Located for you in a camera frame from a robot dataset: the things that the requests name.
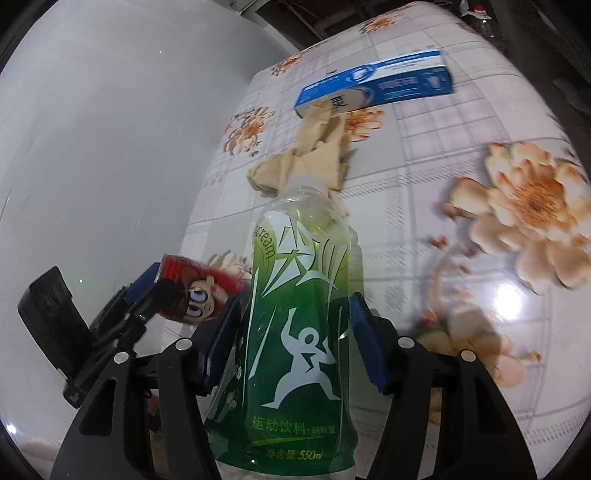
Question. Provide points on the red cartoon snack packet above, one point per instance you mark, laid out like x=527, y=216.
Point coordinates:
x=203, y=295

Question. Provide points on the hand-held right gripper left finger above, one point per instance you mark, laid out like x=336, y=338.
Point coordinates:
x=224, y=346

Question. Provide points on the blue toothpaste box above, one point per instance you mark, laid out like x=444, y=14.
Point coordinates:
x=397, y=78

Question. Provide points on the clear plastic oil bottle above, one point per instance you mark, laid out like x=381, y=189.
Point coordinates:
x=482, y=21

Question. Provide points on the crumpled brown paper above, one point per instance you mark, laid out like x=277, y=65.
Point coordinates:
x=314, y=157

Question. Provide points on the green drink bottle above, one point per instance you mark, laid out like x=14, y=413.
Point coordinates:
x=295, y=300

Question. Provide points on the floral tablecloth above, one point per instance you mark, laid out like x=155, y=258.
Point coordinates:
x=415, y=184

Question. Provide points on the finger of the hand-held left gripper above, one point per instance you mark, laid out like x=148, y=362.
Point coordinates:
x=143, y=284
x=152, y=307

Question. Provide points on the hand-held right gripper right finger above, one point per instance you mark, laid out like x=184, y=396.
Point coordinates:
x=369, y=346

